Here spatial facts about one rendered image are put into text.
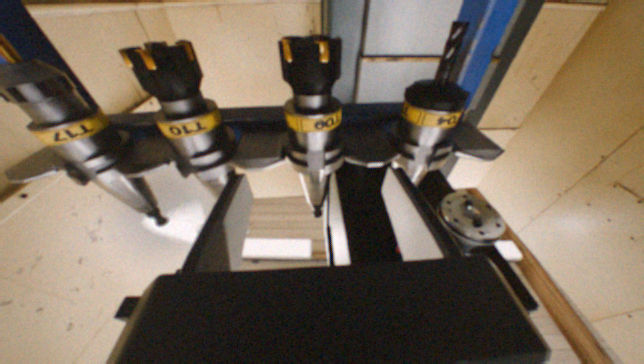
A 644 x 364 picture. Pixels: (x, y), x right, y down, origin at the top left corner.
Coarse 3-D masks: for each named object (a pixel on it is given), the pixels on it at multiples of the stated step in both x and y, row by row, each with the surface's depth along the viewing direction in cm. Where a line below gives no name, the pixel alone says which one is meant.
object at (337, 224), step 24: (360, 168) 82; (384, 168) 82; (336, 192) 74; (360, 192) 72; (432, 192) 72; (456, 192) 72; (336, 216) 78; (360, 216) 64; (384, 216) 64; (336, 240) 83; (360, 240) 58; (384, 240) 58; (336, 264) 89; (504, 264) 52; (528, 312) 45
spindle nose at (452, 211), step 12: (444, 204) 52; (456, 204) 52; (480, 204) 52; (444, 216) 50; (456, 216) 49; (468, 216) 53; (480, 216) 50; (492, 216) 49; (456, 228) 47; (468, 228) 47; (480, 228) 47; (492, 228) 47; (504, 228) 47; (456, 240) 48; (468, 240) 46; (480, 240) 45; (492, 240) 45; (468, 252) 49; (480, 252) 48
